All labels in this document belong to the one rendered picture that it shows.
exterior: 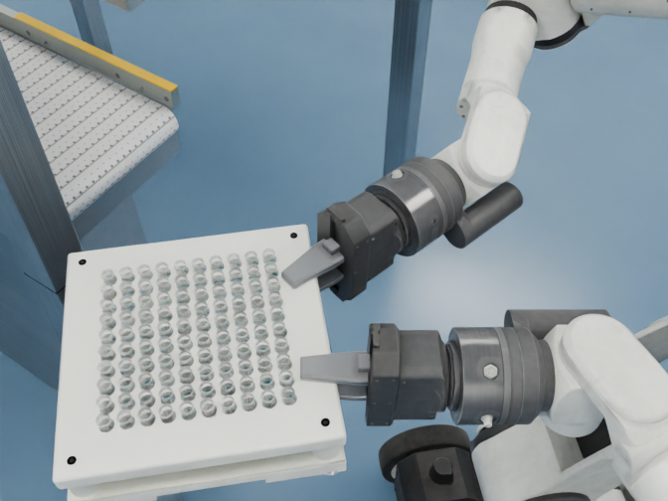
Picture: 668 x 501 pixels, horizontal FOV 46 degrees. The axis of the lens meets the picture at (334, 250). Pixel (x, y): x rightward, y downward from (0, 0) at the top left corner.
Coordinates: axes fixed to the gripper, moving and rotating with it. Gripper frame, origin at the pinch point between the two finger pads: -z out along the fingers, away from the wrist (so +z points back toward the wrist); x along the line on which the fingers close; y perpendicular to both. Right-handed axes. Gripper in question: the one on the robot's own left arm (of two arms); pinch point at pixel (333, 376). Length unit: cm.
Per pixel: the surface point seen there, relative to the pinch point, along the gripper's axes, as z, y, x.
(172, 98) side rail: -23, 56, 15
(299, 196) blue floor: -6, 122, 105
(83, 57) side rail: -38, 67, 15
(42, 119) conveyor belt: -43, 55, 17
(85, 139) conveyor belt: -35, 50, 17
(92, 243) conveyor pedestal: -40, 52, 43
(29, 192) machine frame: -34.3, 26.5, 3.7
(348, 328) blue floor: 7, 75, 105
